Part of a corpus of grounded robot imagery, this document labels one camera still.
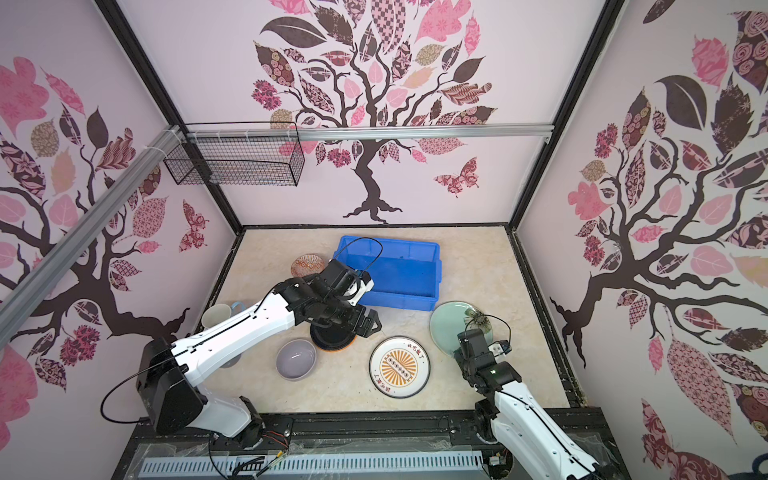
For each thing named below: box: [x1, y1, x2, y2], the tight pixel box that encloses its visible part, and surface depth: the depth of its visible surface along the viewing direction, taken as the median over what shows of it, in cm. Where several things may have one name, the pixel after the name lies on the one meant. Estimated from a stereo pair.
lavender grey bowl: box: [275, 339, 317, 381], surface depth 85 cm
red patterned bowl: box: [291, 254, 325, 277], surface depth 107 cm
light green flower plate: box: [430, 301, 493, 357], surface depth 94 cm
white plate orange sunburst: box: [368, 335, 431, 399], surface depth 85 cm
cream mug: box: [201, 301, 247, 329], surface depth 87 cm
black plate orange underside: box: [310, 323, 357, 352], surface depth 90 cm
